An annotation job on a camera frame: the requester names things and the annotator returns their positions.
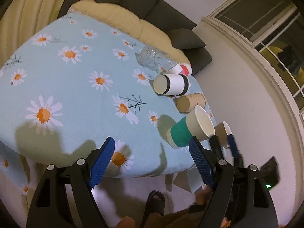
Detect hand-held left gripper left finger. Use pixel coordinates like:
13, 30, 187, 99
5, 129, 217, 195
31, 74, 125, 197
26, 136, 116, 228

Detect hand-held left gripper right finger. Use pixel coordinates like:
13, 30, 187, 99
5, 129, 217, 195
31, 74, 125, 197
188, 136, 279, 228

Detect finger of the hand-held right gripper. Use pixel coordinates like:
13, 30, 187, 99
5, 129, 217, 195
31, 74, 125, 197
209, 135, 224, 160
227, 134, 243, 169

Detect small beige paper cup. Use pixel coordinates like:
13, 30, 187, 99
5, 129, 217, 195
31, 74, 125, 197
214, 121, 233, 149

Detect green banded paper cup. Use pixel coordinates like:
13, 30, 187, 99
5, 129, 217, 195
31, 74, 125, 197
166, 105, 215, 150

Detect brown paper cup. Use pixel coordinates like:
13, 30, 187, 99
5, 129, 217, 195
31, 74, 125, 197
176, 93, 206, 114

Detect white black-striped paper cup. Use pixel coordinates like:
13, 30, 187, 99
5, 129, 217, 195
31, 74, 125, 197
153, 73, 192, 97

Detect white cup with red inside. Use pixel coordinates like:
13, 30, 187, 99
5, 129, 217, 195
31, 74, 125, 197
165, 63, 193, 77

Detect clear glass cup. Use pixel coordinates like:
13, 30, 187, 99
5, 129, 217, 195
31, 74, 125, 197
135, 44, 175, 73

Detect person's foot in black sandal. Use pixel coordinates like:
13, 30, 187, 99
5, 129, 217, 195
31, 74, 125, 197
189, 185, 213, 215
140, 190, 166, 228

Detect person's leg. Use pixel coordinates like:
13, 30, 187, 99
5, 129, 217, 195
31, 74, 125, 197
115, 208, 211, 228

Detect blue daisy print tablecloth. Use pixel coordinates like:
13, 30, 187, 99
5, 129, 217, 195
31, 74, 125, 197
0, 12, 217, 196

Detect white framed window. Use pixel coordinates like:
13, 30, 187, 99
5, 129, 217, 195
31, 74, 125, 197
201, 0, 304, 118

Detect cream fleece blanket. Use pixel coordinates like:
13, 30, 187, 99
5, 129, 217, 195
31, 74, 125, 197
68, 0, 191, 67

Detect dark grey sofa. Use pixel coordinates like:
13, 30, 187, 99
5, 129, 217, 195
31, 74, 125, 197
56, 0, 213, 76

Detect cream curtain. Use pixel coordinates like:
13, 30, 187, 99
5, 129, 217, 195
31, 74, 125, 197
0, 0, 73, 70

